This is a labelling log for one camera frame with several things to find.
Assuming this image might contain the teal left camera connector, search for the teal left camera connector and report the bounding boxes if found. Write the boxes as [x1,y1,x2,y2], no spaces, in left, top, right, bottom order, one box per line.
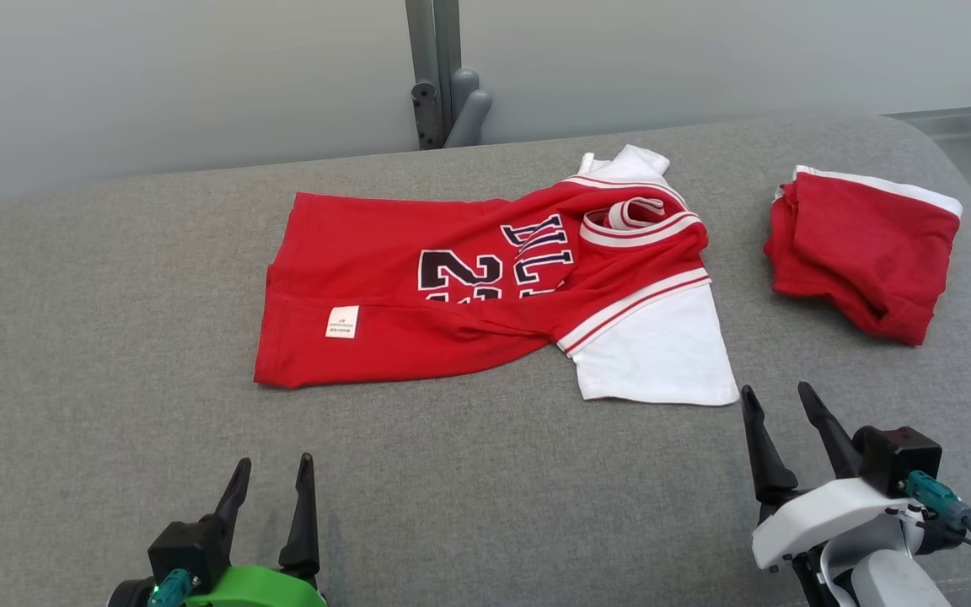
[147,568,194,607]

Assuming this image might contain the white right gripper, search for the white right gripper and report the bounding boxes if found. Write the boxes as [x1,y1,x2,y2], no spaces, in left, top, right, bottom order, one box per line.
[740,381,915,573]

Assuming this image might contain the red jersey with white sleeves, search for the red jersey with white sleeves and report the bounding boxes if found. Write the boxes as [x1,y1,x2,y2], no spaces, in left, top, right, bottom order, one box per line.
[253,144,741,408]

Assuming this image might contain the teal camera connector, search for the teal camera connector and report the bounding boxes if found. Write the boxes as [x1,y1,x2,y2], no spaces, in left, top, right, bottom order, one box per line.
[904,470,971,533]
[147,568,194,607]

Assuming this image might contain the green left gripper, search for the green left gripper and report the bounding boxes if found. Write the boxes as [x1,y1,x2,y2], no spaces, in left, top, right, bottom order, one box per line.
[185,453,329,607]

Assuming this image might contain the grey metal wall bracket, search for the grey metal wall bracket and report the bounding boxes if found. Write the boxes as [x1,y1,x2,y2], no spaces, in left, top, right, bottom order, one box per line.
[405,0,494,152]

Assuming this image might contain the teal right camera connector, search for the teal right camera connector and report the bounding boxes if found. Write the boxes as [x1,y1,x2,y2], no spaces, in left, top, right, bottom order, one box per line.
[904,470,971,533]

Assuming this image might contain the red shorts with white band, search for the red shorts with white band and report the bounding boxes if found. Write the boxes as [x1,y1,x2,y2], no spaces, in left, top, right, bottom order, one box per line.
[763,164,964,347]

